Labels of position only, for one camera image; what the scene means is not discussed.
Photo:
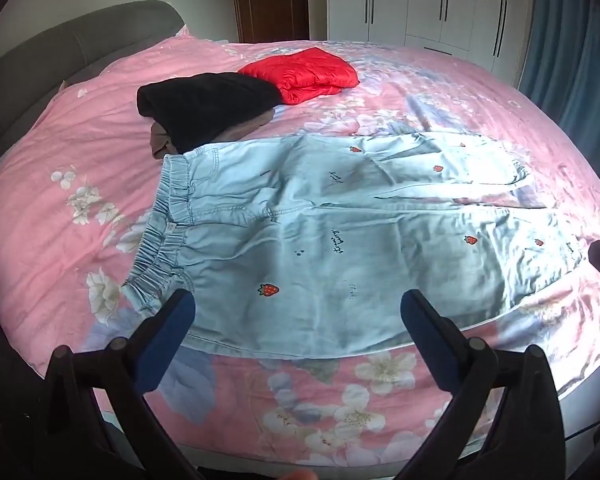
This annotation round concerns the red puffer jacket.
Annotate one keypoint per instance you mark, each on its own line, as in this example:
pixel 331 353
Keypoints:
pixel 305 75

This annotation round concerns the white wardrobe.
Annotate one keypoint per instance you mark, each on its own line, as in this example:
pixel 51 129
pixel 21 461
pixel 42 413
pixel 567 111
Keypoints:
pixel 493 34

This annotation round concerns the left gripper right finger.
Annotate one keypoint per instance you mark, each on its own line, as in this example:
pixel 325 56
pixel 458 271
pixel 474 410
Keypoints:
pixel 526 439

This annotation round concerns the light blue denim pants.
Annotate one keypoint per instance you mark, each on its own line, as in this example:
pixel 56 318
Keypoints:
pixel 301 247

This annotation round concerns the grey upholstered headboard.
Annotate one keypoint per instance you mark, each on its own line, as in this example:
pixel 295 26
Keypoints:
pixel 72 52

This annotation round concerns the brown folded garment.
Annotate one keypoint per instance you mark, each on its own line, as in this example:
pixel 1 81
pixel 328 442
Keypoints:
pixel 161 144

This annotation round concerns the black folded garment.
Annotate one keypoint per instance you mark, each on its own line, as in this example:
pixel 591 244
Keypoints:
pixel 195 110

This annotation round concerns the blue curtain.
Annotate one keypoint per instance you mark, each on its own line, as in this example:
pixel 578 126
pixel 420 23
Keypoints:
pixel 562 70

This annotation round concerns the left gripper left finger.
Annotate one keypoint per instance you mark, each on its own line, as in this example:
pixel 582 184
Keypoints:
pixel 126 369

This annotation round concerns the pink floral bed cover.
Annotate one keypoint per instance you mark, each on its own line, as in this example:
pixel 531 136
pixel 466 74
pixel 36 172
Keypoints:
pixel 77 190

